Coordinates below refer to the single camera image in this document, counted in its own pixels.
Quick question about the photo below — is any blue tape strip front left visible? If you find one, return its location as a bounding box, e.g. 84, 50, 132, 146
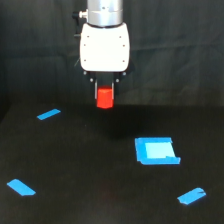
7, 179, 35, 196

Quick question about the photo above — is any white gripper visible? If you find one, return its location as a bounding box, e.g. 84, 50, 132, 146
80, 23, 130, 100

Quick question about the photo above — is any blue tape strip front right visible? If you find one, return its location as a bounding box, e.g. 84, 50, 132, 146
177, 187, 206, 205

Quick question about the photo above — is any red hexagonal block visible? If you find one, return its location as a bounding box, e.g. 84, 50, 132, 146
97, 86, 113, 109

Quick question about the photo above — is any blue tape strip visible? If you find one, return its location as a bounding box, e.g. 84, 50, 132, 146
37, 109, 61, 120
7, 179, 35, 196
177, 187, 206, 205

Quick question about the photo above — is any blue tape square marker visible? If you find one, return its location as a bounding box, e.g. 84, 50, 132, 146
135, 137, 181, 165

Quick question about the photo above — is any blue tape strip back left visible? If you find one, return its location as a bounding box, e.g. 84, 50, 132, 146
37, 109, 61, 120

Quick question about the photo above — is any black backdrop curtain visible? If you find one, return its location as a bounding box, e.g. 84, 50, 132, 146
0, 0, 224, 106

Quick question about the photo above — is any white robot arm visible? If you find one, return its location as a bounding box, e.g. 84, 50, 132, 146
72, 0, 130, 106

